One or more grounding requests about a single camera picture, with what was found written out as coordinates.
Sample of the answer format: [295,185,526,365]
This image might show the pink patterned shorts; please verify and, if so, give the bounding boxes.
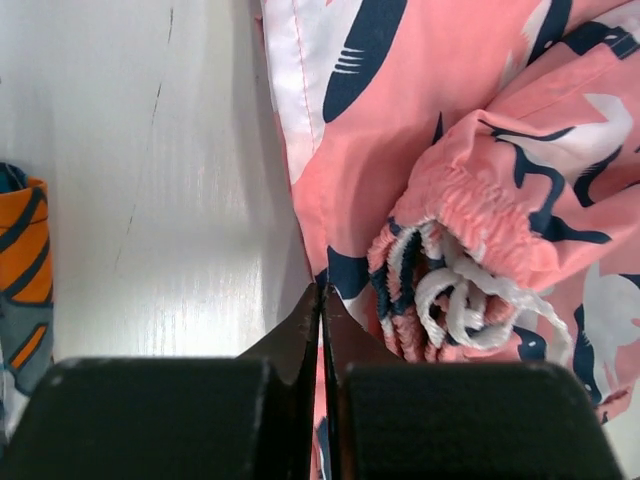
[258,1,639,479]

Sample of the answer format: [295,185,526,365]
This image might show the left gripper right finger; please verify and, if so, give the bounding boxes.
[322,286,622,479]

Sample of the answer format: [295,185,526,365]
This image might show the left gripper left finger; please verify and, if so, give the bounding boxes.
[1,285,319,479]

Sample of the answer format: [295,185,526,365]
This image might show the patterned orange blue shorts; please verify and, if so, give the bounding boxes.
[1,162,54,446]

